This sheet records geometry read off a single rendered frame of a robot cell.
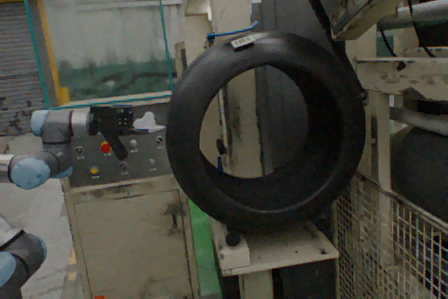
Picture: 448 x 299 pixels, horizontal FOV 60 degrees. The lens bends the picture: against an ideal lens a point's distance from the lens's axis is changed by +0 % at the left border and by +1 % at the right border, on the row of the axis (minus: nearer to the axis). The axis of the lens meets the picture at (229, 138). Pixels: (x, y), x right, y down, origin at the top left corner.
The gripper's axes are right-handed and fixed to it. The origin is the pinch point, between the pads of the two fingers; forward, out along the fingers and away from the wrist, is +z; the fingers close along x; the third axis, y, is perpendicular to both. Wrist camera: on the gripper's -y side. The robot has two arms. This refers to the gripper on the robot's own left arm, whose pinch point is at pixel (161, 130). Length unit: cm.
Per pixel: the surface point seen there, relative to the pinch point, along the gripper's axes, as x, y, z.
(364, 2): -6, 38, 57
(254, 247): 1.1, -39.7, 30.0
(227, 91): 27.0, 9.5, 23.3
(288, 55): -12.4, 22.6, 34.1
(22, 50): 875, 27, -344
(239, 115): 26.9, 0.6, 28.0
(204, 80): -12.0, 15.6, 11.7
